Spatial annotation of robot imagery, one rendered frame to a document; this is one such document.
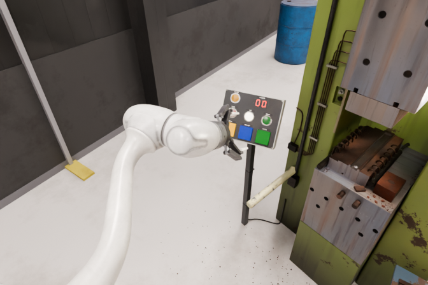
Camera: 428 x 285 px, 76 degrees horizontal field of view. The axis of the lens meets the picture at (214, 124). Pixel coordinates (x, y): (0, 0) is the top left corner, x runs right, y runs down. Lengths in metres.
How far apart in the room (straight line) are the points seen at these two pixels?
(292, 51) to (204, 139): 4.35
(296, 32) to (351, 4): 3.49
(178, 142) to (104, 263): 0.29
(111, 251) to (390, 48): 1.10
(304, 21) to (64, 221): 4.16
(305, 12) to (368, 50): 3.60
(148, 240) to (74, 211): 0.74
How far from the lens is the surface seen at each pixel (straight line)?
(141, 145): 0.76
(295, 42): 4.92
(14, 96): 2.69
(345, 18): 1.43
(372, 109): 1.32
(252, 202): 1.67
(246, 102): 1.54
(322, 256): 1.97
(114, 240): 0.64
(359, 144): 1.67
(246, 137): 1.54
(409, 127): 1.86
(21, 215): 2.92
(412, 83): 1.24
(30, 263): 2.57
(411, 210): 1.70
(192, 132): 0.66
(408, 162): 1.80
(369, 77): 1.28
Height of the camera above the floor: 1.94
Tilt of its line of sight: 36 degrees down
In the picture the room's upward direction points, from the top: 1 degrees counter-clockwise
